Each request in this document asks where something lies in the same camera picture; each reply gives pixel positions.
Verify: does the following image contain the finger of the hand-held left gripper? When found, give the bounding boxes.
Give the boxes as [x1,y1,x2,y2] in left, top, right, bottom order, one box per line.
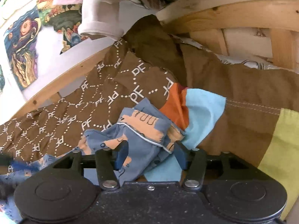
[0,153,40,171]

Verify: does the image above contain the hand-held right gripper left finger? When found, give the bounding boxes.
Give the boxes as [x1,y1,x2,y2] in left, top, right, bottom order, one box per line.
[52,142,129,191]

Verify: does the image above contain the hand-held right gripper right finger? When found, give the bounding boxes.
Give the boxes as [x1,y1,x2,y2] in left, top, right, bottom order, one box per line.
[175,141,251,191]

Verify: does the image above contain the blue patterned pants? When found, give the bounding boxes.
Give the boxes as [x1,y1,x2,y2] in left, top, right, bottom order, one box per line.
[0,97,187,224]

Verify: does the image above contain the brown printed patchwork duvet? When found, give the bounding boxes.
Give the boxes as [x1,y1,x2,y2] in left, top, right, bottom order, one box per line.
[0,14,299,220]

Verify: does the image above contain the white hanging garment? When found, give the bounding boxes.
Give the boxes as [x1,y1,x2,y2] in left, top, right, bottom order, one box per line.
[78,0,169,41]

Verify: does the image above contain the swirl painting wall poster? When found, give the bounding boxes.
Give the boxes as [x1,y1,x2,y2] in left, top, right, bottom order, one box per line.
[4,6,40,91]

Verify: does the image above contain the wooden bed frame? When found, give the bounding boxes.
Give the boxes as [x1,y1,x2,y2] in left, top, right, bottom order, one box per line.
[0,0,299,126]

